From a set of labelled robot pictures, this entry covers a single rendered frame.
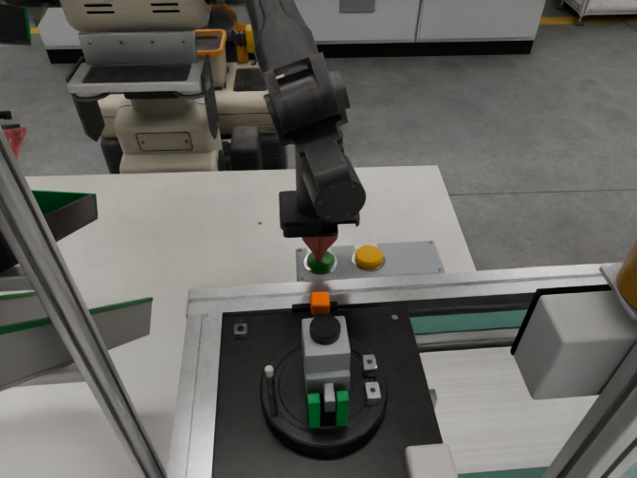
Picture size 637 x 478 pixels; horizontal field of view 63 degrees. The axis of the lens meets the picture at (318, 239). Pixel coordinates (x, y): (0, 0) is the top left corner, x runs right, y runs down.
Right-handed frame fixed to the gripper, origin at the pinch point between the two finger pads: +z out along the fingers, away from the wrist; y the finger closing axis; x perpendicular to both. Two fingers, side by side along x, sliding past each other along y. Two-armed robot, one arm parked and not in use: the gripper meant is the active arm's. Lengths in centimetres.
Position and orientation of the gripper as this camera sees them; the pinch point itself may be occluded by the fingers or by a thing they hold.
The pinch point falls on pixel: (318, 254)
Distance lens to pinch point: 73.7
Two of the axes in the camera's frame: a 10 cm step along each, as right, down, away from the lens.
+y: 10.0, -0.5, 0.6
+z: -0.1, 7.3, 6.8
